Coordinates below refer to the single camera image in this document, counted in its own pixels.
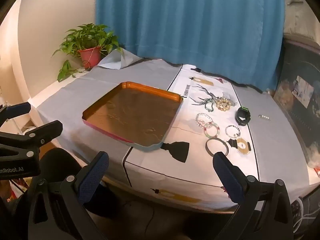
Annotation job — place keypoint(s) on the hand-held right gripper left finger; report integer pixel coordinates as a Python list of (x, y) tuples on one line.
[(93, 178)]

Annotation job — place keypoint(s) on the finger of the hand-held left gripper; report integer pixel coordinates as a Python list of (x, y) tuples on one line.
[(17, 110), (45, 131)]

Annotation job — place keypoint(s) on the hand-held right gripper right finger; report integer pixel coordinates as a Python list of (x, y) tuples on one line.
[(228, 178)]

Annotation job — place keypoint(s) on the black green wristwatch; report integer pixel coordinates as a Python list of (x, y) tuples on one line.
[(243, 117)]

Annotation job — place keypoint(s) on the small silver bead charm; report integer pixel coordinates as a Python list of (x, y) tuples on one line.
[(264, 117)]

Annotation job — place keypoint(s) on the orange metal tray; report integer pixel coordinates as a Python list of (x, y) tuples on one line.
[(132, 116)]

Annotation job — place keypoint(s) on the white printed table runner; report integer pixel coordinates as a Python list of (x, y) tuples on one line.
[(200, 172)]

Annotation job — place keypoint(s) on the grey table cloth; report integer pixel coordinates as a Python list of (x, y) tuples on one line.
[(70, 97)]

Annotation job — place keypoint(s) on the red flower pot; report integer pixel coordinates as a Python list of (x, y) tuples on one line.
[(89, 56)]

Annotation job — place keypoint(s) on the white plastic bag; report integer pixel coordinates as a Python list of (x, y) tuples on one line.
[(313, 158)]

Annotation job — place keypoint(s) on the green leafy plant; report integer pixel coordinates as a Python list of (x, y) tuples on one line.
[(85, 36)]

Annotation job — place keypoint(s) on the photo sticker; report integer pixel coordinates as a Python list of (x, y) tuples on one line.
[(303, 91)]

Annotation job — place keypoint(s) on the blue curtain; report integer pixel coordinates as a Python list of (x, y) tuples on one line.
[(190, 25)]

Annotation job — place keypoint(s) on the beige fabric storage box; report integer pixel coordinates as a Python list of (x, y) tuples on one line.
[(300, 12)]

